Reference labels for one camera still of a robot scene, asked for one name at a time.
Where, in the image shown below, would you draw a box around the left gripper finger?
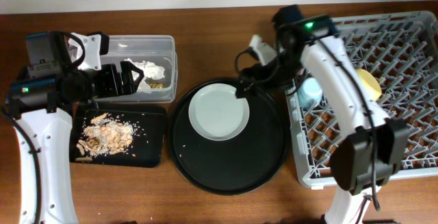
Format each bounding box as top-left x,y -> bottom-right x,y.
123,78 -> 141,95
121,61 -> 144,80

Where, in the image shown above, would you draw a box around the brown gold snack wrapper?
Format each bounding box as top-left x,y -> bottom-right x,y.
148,83 -> 164,89

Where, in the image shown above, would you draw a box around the white tissue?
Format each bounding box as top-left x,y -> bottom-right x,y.
125,58 -> 165,93

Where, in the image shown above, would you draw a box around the grey plate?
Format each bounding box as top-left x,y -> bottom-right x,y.
188,83 -> 250,141

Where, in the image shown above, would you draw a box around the blue cup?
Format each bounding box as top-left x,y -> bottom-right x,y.
298,77 -> 322,110

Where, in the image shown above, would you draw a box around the food scraps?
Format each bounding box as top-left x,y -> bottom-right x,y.
75,111 -> 147,163

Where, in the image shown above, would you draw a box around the yellow bowl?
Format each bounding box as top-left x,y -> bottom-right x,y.
356,69 -> 382,101

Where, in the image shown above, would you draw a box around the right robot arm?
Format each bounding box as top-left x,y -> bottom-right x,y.
236,5 -> 409,223

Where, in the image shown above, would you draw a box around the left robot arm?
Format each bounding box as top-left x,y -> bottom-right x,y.
1,31 -> 141,223

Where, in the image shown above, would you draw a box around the grey dishwasher rack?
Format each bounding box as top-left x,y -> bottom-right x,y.
287,11 -> 437,190

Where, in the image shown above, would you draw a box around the clear plastic bin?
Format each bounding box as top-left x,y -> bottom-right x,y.
100,35 -> 178,103

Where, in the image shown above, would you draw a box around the black rectangular tray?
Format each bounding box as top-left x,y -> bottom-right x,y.
69,102 -> 166,168

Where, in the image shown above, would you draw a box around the round black tray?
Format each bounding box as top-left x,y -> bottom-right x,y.
168,78 -> 289,195

